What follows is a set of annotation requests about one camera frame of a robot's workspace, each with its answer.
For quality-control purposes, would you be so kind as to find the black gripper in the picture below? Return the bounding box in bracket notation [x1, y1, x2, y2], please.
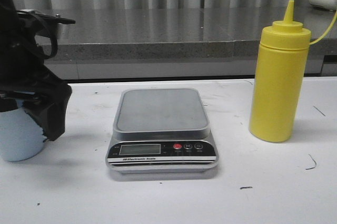
[1, 0, 75, 141]

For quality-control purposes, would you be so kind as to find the light blue plastic cup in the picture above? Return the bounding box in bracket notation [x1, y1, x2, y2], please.
[1, 100, 46, 162]

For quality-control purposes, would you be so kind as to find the yellow squeeze bottle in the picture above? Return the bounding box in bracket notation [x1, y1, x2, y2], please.
[249, 0, 311, 142]

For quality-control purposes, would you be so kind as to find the silver electronic kitchen scale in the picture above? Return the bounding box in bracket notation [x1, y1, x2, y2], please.
[105, 88, 219, 181]

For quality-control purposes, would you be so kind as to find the grey stone counter ledge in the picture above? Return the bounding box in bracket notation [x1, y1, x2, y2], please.
[34, 7, 337, 63]

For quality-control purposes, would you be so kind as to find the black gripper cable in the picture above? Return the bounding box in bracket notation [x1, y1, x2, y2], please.
[15, 12, 59, 60]

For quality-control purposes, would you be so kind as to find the yellow cable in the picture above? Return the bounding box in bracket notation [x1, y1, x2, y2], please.
[309, 10, 337, 45]

